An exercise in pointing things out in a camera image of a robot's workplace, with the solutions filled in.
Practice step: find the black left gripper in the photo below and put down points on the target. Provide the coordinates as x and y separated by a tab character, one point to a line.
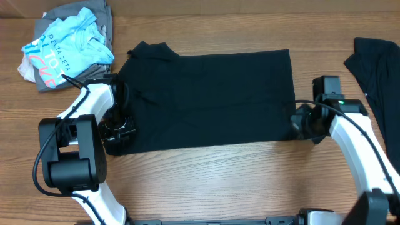
110	136

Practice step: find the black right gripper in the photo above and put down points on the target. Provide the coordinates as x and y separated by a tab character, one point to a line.
295	121

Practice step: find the black t-shirt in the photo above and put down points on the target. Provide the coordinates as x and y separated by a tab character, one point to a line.
195	101

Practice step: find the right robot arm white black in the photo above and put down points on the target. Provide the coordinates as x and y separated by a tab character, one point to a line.
347	122

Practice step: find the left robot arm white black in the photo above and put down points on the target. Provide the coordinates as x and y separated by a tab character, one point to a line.
71	162

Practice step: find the light blue printed t-shirt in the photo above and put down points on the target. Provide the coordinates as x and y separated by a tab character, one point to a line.
68	47

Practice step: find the white folded garment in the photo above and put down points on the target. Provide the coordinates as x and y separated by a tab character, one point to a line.
26	69

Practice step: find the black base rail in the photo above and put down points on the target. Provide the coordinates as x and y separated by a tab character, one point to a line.
218	222

